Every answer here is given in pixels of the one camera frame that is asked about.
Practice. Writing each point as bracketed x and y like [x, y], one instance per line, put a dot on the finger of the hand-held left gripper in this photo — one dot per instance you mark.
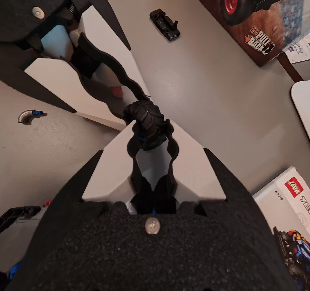
[106, 39]
[60, 85]

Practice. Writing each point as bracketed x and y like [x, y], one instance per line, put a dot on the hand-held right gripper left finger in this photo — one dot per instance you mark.
[109, 174]

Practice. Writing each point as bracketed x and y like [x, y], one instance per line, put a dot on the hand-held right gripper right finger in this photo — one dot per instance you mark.
[198, 174]

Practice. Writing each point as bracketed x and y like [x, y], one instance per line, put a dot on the black tyre blue hub wheel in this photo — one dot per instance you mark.
[150, 119]

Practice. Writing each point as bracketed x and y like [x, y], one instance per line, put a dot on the blue black toy brick truck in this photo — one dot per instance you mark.
[17, 213]

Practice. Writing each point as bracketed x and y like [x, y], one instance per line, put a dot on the grey elbow piece blue pin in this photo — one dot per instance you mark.
[24, 116]

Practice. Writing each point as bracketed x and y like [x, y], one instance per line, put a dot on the red wheeled truck set box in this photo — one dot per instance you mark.
[254, 17]

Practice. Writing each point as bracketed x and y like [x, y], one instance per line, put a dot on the black brick piece red pins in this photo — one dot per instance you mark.
[162, 23]

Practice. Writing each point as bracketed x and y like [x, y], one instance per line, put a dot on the truck building instruction booklet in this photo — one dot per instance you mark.
[278, 203]

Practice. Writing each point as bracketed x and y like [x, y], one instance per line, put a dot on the small white leaflet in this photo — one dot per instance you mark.
[300, 48]

